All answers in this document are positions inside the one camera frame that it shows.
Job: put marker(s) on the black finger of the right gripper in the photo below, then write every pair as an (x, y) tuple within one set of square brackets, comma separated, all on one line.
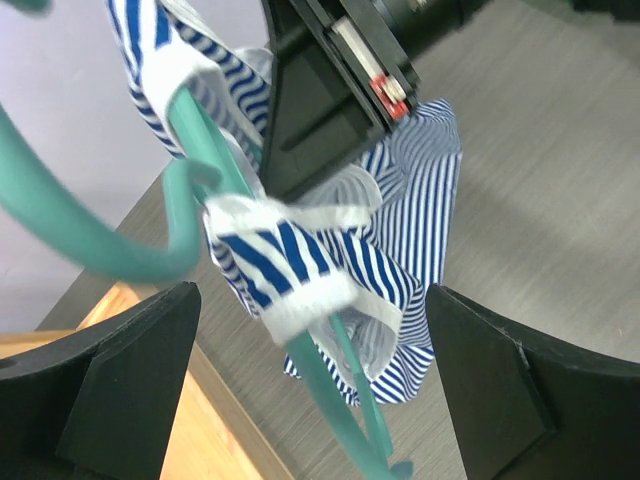
[(322, 113)]

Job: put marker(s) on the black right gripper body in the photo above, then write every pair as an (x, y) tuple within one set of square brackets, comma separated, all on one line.
[(360, 49)]

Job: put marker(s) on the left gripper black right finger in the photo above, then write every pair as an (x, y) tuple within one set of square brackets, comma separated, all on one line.
[(526, 405)]

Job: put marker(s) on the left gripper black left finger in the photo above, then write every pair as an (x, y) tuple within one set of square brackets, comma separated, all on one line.
[(100, 403)]

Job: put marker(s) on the blue white striped tank top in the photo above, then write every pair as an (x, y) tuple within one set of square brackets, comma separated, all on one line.
[(365, 245)]

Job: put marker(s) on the wooden tray base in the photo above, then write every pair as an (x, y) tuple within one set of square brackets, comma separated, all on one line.
[(213, 437)]

